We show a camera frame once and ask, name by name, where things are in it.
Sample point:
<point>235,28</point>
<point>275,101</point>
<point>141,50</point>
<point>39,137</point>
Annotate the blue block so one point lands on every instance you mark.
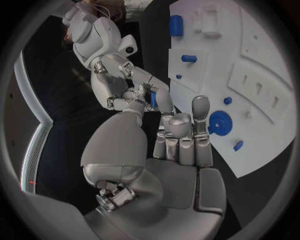
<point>238,145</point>

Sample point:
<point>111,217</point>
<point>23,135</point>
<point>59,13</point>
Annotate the large blue cylinder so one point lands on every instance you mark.
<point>176,25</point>

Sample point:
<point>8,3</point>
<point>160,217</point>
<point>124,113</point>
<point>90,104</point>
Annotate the white task board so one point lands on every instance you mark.
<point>211,75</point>

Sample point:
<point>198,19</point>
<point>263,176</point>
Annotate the small blue peg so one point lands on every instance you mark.
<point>179,76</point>

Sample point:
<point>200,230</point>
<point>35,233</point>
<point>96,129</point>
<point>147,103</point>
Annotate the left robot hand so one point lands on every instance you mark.
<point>168,187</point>

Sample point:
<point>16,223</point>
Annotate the blue gear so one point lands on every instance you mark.
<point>221,123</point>

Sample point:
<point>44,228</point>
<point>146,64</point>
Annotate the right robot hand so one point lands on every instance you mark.
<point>117,65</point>

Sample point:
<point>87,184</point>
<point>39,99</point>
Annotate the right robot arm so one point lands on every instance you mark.
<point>93,33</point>

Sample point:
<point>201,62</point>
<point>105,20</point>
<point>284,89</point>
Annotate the blue short cylinder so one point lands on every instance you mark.
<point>153,99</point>

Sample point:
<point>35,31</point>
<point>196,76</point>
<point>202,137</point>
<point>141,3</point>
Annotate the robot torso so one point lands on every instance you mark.
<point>32,150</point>

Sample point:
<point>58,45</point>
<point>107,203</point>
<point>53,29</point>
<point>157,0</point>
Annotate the blue plug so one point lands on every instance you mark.
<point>227,100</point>

